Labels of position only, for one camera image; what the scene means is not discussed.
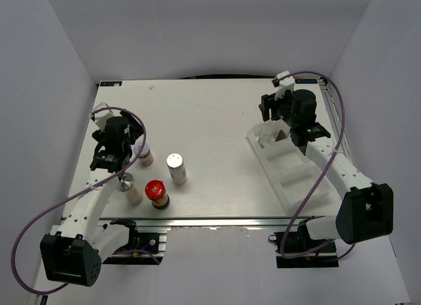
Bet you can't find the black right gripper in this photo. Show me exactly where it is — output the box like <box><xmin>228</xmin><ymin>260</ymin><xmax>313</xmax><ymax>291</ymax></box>
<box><xmin>258</xmin><ymin>89</ymin><xmax>298</xmax><ymax>129</ymax></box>

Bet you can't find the clear round glass oil bottle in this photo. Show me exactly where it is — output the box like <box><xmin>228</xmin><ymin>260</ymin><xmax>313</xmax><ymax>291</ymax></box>
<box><xmin>258</xmin><ymin>121</ymin><xmax>280</xmax><ymax>148</ymax></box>

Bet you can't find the silver lid shaker bottle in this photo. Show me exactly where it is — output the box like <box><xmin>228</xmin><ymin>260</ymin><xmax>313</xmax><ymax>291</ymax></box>
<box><xmin>166</xmin><ymin>153</ymin><xmax>187</xmax><ymax>185</ymax></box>

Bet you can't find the square glass bottle gold spout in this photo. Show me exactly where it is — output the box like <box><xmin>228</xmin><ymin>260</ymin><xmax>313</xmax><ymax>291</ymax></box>
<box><xmin>276</xmin><ymin>129</ymin><xmax>290</xmax><ymax>142</ymax></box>

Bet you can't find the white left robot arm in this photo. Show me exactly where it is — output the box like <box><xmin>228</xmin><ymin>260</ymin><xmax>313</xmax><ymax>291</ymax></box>
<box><xmin>40</xmin><ymin>109</ymin><xmax>145</xmax><ymax>287</ymax></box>

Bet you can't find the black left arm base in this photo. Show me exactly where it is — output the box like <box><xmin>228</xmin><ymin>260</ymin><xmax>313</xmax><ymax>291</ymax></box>
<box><xmin>102</xmin><ymin>219</ymin><xmax>165</xmax><ymax>266</ymax></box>

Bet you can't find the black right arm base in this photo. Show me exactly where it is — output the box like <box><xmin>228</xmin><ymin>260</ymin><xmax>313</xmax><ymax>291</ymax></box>
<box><xmin>268</xmin><ymin>220</ymin><xmax>339</xmax><ymax>269</ymax></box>

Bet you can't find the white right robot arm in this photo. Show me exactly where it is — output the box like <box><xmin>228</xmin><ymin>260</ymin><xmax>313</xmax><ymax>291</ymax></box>
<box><xmin>259</xmin><ymin>89</ymin><xmax>394</xmax><ymax>252</ymax></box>

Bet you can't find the small jar with white lid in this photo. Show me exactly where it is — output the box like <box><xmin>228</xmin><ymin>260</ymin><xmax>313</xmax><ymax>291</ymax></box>
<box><xmin>133</xmin><ymin>143</ymin><xmax>154</xmax><ymax>167</ymax></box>

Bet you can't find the silver cone cap grinder bottle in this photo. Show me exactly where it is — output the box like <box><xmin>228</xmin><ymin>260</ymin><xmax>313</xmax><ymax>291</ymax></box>
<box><xmin>116</xmin><ymin>172</ymin><xmax>143</xmax><ymax>206</ymax></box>

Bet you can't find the blue sticker on left corner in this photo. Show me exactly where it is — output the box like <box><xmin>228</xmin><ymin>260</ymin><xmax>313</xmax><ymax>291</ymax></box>
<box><xmin>99</xmin><ymin>81</ymin><xmax>122</xmax><ymax>87</ymax></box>

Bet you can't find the red cap sauce jar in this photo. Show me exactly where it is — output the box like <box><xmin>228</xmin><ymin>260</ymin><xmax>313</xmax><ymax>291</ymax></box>
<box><xmin>145</xmin><ymin>179</ymin><xmax>170</xmax><ymax>210</ymax></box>

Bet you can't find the white plastic organizer tray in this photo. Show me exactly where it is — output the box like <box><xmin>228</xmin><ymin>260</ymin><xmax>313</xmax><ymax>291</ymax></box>
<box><xmin>246</xmin><ymin>120</ymin><xmax>321</xmax><ymax>215</ymax></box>

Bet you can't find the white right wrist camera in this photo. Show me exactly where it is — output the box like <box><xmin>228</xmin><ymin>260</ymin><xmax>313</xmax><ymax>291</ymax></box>
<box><xmin>272</xmin><ymin>70</ymin><xmax>295</xmax><ymax>100</ymax></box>

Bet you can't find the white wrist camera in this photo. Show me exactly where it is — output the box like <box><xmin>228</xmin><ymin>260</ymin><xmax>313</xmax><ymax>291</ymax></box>
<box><xmin>272</xmin><ymin>70</ymin><xmax>295</xmax><ymax>100</ymax></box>
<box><xmin>89</xmin><ymin>102</ymin><xmax>114</xmax><ymax>131</ymax></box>

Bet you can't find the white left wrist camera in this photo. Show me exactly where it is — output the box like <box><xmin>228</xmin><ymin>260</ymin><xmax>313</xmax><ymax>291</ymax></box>
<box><xmin>89</xmin><ymin>102</ymin><xmax>114</xmax><ymax>131</ymax></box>

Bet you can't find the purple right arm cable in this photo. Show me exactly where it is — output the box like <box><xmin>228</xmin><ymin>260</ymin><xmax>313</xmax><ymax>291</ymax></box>
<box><xmin>280</xmin><ymin>71</ymin><xmax>358</xmax><ymax>260</ymax></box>

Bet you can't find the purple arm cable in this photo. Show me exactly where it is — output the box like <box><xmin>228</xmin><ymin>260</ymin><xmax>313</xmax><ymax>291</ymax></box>
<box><xmin>280</xmin><ymin>71</ymin><xmax>358</xmax><ymax>260</ymax></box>
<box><xmin>11</xmin><ymin>109</ymin><xmax>162</xmax><ymax>294</ymax></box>

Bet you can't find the aluminium table right rail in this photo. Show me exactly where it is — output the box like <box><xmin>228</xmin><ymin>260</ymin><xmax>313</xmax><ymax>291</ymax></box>
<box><xmin>318</xmin><ymin>78</ymin><xmax>354</xmax><ymax>165</ymax></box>

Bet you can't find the aluminium table rail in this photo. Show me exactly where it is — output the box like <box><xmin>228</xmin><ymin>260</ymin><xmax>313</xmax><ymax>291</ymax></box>
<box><xmin>318</xmin><ymin>78</ymin><xmax>354</xmax><ymax>165</ymax></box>
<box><xmin>98</xmin><ymin>216</ymin><xmax>316</xmax><ymax>229</ymax></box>

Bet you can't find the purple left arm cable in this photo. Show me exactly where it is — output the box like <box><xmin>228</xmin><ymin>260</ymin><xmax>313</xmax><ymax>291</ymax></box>
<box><xmin>11</xmin><ymin>109</ymin><xmax>162</xmax><ymax>294</ymax></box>

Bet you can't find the aluminium table front rail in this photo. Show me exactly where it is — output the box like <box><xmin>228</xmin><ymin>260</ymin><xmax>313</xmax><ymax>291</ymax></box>
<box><xmin>98</xmin><ymin>216</ymin><xmax>316</xmax><ymax>229</ymax></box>

